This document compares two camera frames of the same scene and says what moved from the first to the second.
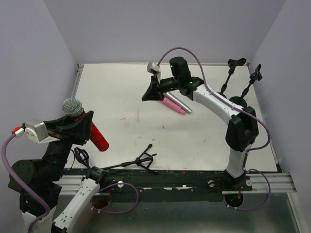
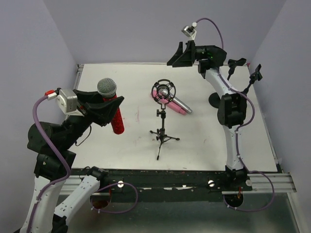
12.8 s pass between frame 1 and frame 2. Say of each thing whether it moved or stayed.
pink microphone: stayed
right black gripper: moved
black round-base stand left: stayed
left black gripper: moved
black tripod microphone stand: moved
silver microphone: stayed
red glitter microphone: moved
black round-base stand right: stayed
